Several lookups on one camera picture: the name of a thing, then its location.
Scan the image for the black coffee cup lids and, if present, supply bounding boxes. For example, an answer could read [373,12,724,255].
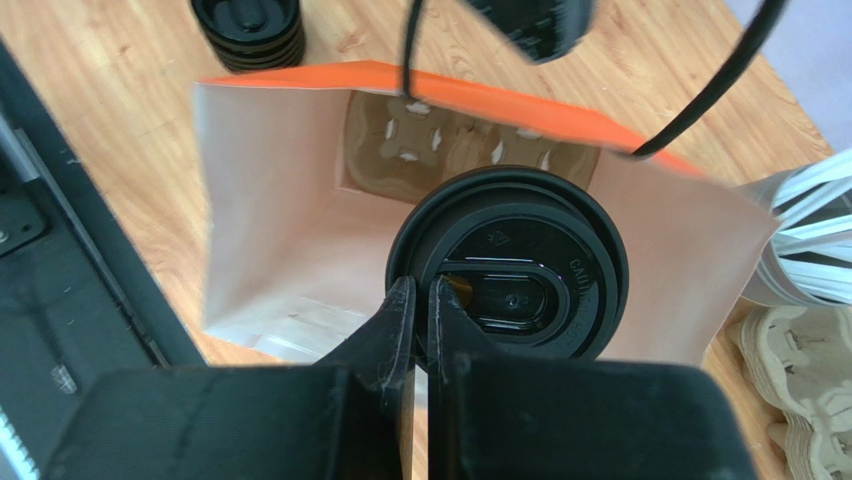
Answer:
[190,0,306,73]

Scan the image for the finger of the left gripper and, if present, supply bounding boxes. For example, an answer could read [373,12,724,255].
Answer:
[467,0,596,64]

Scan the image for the pulp cup carrier tray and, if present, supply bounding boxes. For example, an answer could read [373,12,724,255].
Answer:
[343,92,601,204]

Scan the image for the wrapped white straws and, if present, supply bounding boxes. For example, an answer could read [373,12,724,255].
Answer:
[771,149,851,305]

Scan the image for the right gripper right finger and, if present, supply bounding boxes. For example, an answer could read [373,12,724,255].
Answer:
[427,279,757,479]

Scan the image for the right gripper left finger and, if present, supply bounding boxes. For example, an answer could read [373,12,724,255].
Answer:
[43,277,416,479]

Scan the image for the single black cup lid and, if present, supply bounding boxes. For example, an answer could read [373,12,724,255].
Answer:
[385,166,629,359]

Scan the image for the orange paper bag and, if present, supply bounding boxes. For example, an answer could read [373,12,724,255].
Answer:
[194,61,778,364]

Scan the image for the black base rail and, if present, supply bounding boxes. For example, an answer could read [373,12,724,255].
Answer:
[1,51,204,479]

